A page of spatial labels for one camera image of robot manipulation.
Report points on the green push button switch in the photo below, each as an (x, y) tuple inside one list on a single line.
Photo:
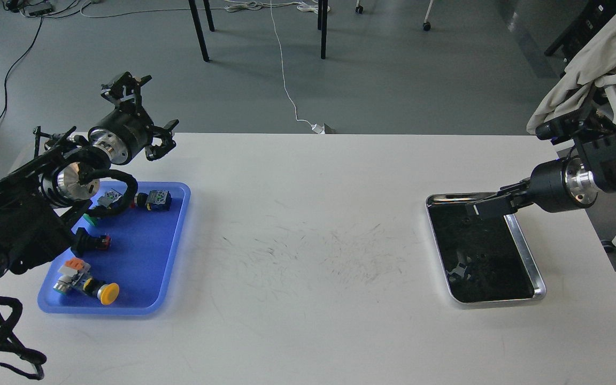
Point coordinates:
[(109, 200)]

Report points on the white power adapter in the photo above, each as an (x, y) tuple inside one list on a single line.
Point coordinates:
[(322, 129)]

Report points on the yellow push button switch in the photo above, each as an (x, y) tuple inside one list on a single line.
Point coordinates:
[(75, 274)]

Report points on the black table leg right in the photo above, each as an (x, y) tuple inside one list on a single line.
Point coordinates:
[(322, 26)]

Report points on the black table leg left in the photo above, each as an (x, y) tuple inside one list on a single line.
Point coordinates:
[(199, 28)]

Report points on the black square push button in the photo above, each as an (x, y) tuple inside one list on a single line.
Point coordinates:
[(83, 242)]

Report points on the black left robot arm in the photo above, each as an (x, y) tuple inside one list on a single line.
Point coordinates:
[(41, 201)]

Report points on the white chair with beige cloth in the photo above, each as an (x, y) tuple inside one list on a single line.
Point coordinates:
[(589, 80)]

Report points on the blue plastic tray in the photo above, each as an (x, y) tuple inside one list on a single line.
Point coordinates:
[(140, 258)]

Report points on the red push button switch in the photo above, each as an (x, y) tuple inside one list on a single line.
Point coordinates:
[(154, 200)]

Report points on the black table leg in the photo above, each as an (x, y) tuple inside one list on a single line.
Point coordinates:
[(322, 26), (199, 28)]

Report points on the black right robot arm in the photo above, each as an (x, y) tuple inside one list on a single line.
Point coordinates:
[(594, 140)]

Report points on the silver metal tray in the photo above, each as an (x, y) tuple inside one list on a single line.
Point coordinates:
[(485, 262)]

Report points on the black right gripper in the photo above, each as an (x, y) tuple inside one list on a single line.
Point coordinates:
[(557, 186)]

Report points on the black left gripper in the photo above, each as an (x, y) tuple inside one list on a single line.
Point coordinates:
[(128, 128)]

